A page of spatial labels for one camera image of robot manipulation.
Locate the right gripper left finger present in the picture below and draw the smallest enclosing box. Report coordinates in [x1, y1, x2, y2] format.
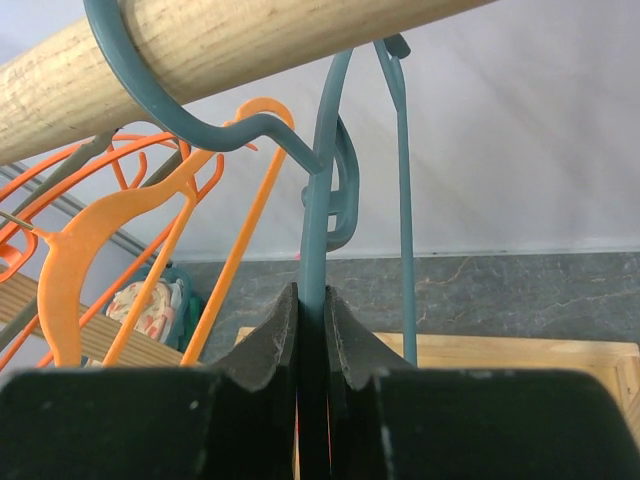
[1, 285, 298, 479]

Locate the orange hanger of white garment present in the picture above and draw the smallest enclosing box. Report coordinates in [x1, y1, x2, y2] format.
[0, 97, 296, 369]

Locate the blue-grey hanger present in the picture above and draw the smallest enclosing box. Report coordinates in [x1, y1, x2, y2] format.
[82, 0, 419, 480]

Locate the teal plastic bin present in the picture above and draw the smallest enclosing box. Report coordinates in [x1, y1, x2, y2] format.
[102, 266, 205, 352]

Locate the orange hanger of grey garment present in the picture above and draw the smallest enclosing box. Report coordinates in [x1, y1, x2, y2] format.
[1, 132, 225, 371]

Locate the pink floral cloth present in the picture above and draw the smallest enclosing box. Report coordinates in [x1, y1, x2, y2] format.
[105, 280, 183, 344]

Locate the wooden clothes rack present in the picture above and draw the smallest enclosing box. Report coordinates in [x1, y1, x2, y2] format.
[0, 0, 640, 436]

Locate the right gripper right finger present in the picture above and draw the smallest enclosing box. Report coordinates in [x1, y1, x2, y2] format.
[325, 289, 639, 479]

